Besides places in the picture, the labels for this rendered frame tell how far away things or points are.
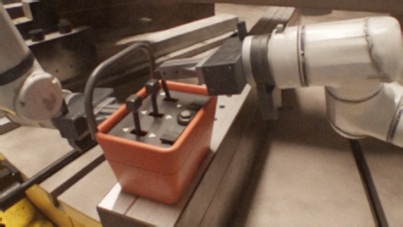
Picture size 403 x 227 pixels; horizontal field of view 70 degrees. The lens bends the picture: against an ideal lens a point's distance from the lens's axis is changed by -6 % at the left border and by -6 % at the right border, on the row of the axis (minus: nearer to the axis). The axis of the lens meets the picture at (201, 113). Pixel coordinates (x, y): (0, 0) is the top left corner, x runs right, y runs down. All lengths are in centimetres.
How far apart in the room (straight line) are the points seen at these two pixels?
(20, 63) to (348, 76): 48
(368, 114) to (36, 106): 52
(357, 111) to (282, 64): 14
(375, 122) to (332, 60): 14
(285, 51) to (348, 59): 8
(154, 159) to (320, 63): 25
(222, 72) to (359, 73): 18
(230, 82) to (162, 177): 17
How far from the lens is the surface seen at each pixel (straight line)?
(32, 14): 164
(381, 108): 50
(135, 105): 44
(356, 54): 41
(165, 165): 43
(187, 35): 217
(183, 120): 48
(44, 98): 55
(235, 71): 41
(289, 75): 42
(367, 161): 129
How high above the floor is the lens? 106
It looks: 31 degrees down
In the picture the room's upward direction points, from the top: 2 degrees counter-clockwise
